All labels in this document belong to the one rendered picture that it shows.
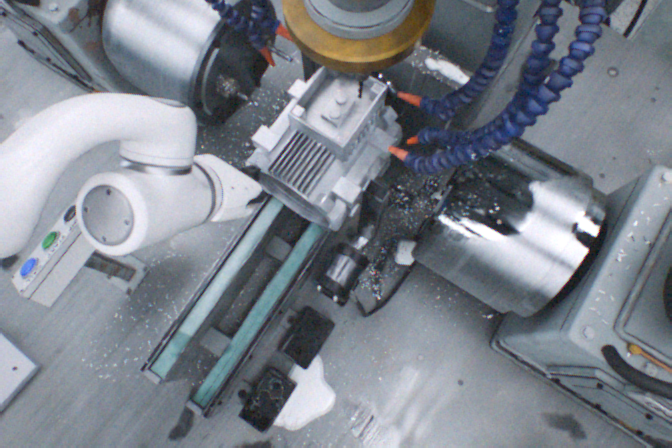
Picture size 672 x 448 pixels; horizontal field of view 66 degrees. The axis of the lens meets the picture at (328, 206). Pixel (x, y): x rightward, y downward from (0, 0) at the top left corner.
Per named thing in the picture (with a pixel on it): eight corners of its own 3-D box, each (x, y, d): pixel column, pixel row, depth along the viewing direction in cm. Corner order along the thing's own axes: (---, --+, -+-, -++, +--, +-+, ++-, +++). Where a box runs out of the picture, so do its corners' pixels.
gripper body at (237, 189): (147, 196, 67) (194, 185, 78) (211, 239, 65) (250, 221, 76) (169, 145, 65) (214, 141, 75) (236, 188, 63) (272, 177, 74)
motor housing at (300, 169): (314, 105, 102) (309, 51, 84) (397, 156, 99) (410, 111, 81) (254, 186, 98) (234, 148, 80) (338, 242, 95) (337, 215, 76)
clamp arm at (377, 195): (363, 223, 88) (373, 173, 63) (378, 232, 87) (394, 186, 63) (352, 240, 87) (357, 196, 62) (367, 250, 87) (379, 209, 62)
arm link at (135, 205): (156, 146, 63) (147, 219, 65) (74, 155, 50) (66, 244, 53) (218, 162, 61) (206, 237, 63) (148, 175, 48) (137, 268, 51)
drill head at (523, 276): (430, 134, 100) (458, 66, 76) (628, 248, 94) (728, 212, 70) (361, 241, 95) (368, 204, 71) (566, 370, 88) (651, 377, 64)
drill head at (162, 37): (159, -21, 111) (109, -123, 87) (301, 61, 105) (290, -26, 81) (83, 68, 106) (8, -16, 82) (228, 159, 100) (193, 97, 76)
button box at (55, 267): (105, 207, 89) (79, 190, 85) (120, 218, 83) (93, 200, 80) (38, 293, 85) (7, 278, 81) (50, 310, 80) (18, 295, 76)
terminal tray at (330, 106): (331, 76, 87) (330, 52, 80) (385, 108, 85) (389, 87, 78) (289, 131, 84) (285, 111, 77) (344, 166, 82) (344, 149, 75)
